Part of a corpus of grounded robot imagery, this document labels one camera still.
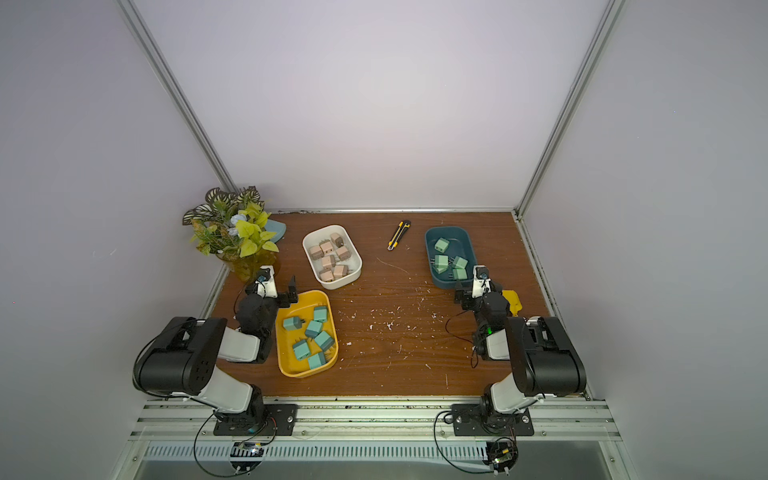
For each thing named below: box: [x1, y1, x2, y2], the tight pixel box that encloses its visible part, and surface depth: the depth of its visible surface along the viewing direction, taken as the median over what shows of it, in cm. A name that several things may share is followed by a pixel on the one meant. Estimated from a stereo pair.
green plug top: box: [452, 264, 467, 280], surface depth 102 cm
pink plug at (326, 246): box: [319, 239, 334, 255], surface depth 109 cm
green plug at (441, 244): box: [434, 237, 450, 253], surface depth 109 cm
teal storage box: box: [425, 226, 477, 289], surface depth 105 cm
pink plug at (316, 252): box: [309, 246, 324, 260], surface depth 108 cm
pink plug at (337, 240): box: [330, 232, 344, 248], surface depth 109 cm
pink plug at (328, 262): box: [321, 255, 336, 270], surface depth 105 cm
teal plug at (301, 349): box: [292, 340, 310, 361], surface depth 85 cm
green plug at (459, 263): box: [452, 256, 468, 269], surface depth 103 cm
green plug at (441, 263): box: [434, 254, 449, 274], surface depth 102 cm
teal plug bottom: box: [314, 331, 334, 351], surface depth 86 cm
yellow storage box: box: [276, 290, 339, 379], surface depth 87 cm
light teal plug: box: [283, 316, 305, 331], surface depth 89 cm
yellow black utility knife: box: [387, 220, 412, 251], surface depth 114 cm
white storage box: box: [302, 224, 363, 290], surface depth 108 cm
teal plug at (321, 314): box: [314, 306, 328, 323], surface depth 92 cm
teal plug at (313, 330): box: [305, 321, 322, 339], surface depth 89 cm
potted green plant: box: [183, 186, 279, 282], surface depth 90 cm
